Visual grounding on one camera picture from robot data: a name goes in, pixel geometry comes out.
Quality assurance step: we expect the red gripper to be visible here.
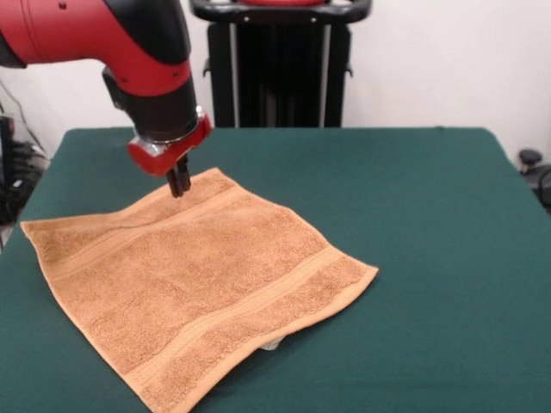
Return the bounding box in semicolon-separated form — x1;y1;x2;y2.
127;112;214;200

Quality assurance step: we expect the orange terry towel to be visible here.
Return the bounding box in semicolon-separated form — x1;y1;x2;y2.
20;167;380;413

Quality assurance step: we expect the black electronics box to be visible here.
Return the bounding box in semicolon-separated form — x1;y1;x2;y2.
0;114;17;193

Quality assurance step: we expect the dark green tablecloth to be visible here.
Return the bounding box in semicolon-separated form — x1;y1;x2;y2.
0;126;551;413

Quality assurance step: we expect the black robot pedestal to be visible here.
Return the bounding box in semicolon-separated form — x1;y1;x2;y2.
189;0;372;129

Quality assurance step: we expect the black cable bundle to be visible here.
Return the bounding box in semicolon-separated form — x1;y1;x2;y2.
0;139;49;225

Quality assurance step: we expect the grey wall cable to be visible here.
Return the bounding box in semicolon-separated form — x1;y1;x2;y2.
0;79;46;154

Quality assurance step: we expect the red robot base ring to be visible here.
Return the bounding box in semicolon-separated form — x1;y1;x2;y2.
238;0;329;8

